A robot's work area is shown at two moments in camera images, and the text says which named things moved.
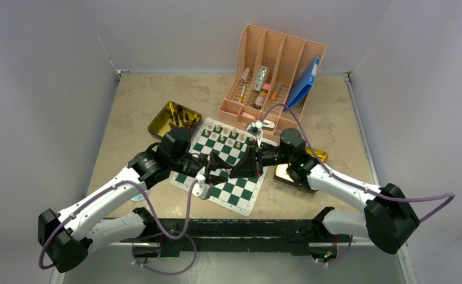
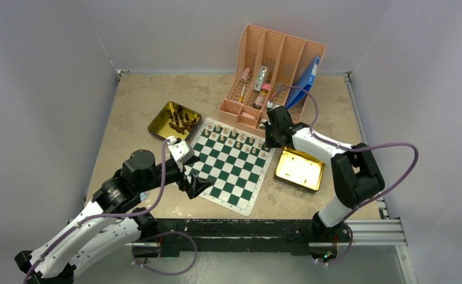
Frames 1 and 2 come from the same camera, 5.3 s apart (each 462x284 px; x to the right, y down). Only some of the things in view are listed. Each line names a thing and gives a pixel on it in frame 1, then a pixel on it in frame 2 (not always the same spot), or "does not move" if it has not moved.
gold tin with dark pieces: x=172 y=116 does not move
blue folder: x=304 y=82 does not move
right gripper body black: x=272 y=155 to x=272 y=138
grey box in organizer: x=260 y=78 does not move
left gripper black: x=215 y=163 to x=195 y=186
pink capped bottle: x=261 y=96 does not move
